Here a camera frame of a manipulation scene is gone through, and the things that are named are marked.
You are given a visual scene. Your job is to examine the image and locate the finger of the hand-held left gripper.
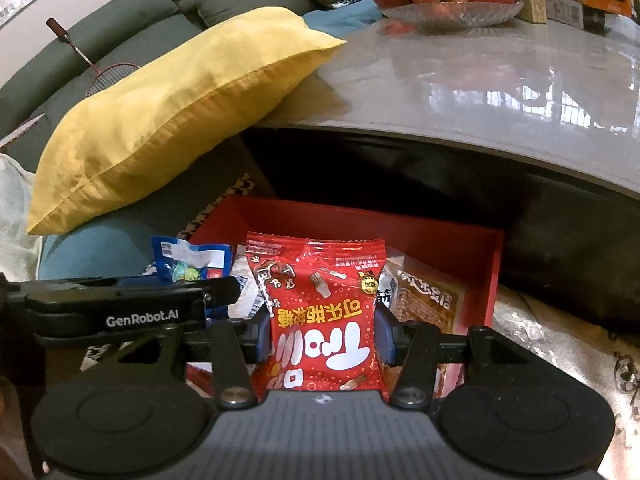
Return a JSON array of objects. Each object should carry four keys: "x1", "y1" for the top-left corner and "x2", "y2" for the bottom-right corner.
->
[{"x1": 200, "y1": 276, "x2": 241, "y2": 318}]

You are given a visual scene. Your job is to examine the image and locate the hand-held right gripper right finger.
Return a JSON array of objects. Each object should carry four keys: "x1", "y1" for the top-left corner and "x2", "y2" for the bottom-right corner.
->
[{"x1": 374, "y1": 305, "x2": 546, "y2": 409}]

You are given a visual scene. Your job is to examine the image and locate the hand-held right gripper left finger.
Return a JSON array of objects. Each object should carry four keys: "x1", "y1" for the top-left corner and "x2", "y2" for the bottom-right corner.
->
[{"x1": 82, "y1": 307, "x2": 271, "y2": 409}]

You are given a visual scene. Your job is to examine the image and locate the blue snack packet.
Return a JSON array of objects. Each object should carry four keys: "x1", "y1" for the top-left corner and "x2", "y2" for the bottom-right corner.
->
[{"x1": 151, "y1": 235, "x2": 235, "y2": 319}]

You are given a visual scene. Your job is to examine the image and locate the clear brown bread packet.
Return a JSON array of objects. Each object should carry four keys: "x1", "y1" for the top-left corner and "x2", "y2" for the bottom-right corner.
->
[{"x1": 385, "y1": 257, "x2": 469, "y2": 397}]

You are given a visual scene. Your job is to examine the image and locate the red candy packet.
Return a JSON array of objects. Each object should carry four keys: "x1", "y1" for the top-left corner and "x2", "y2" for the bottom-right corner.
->
[{"x1": 245, "y1": 231, "x2": 389, "y2": 404}]

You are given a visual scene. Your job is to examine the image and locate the red cardboard box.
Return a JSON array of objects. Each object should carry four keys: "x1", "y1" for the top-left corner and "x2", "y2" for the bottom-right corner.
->
[{"x1": 185, "y1": 195, "x2": 505, "y2": 402}]

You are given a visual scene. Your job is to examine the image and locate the white blue-print packet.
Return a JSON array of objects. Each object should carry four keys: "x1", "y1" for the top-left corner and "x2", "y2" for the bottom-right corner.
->
[{"x1": 227, "y1": 242, "x2": 267, "y2": 322}]

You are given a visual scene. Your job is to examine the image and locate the teal sofa seat cover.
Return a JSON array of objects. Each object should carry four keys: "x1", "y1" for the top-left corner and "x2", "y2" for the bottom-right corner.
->
[{"x1": 37, "y1": 5, "x2": 382, "y2": 282}]

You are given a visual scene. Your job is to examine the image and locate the cream blanket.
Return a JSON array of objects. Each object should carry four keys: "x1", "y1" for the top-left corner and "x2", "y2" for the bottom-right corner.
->
[{"x1": 0, "y1": 154, "x2": 44, "y2": 282}]

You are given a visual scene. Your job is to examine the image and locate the yellow pillow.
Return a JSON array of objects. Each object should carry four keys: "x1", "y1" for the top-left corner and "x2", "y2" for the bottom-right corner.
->
[{"x1": 26, "y1": 6, "x2": 347, "y2": 236}]

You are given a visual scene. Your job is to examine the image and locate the badminton racket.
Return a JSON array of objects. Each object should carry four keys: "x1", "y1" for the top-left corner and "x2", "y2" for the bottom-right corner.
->
[{"x1": 46, "y1": 17, "x2": 144, "y2": 99}]

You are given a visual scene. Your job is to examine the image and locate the grey coffee table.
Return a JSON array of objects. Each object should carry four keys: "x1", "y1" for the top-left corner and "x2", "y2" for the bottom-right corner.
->
[{"x1": 240, "y1": 5, "x2": 640, "y2": 332}]

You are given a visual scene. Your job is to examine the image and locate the green sofa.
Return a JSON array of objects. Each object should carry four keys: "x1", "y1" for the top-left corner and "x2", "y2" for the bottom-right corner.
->
[{"x1": 0, "y1": 0, "x2": 386, "y2": 171}]

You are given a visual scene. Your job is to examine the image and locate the glass fruit plate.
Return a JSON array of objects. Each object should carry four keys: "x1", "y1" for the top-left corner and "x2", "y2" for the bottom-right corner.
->
[{"x1": 380, "y1": 0, "x2": 526, "y2": 27}]

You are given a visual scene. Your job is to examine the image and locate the beige small carton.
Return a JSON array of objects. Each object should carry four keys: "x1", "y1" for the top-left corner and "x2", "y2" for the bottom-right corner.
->
[{"x1": 510, "y1": 0, "x2": 549, "y2": 25}]

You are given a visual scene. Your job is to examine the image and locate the grey flat box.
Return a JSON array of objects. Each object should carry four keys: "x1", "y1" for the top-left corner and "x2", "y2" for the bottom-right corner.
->
[{"x1": 543, "y1": 0, "x2": 609, "y2": 35}]

